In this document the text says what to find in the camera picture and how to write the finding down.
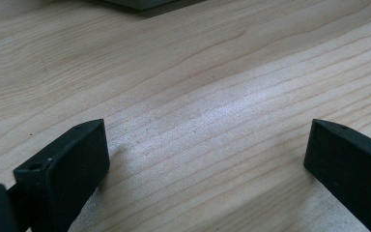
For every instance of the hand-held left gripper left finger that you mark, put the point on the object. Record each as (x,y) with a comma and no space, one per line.
(67,174)

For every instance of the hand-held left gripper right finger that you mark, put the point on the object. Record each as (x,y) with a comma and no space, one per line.
(354,170)

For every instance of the black corner rack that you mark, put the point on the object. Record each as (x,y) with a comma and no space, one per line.
(141,3)

